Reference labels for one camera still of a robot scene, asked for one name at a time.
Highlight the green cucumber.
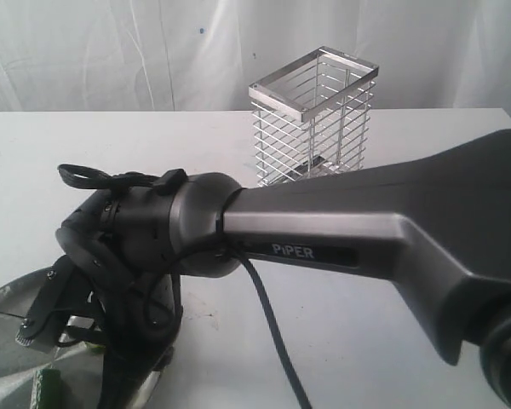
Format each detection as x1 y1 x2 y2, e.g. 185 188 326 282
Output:
30 368 62 409

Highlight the wire metal utensil rack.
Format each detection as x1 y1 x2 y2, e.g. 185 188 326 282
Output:
249 46 379 187

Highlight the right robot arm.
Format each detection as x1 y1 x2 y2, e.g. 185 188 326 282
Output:
56 129 511 407

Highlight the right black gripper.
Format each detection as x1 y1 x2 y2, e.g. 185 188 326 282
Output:
97 274 183 408

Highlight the white backdrop curtain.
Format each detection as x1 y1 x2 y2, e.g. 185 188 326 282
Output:
0 1 511 117

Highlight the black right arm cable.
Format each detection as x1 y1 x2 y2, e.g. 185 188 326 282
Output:
57 164 312 409

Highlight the round stainless steel plate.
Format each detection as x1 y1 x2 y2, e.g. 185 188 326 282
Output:
0 266 163 409

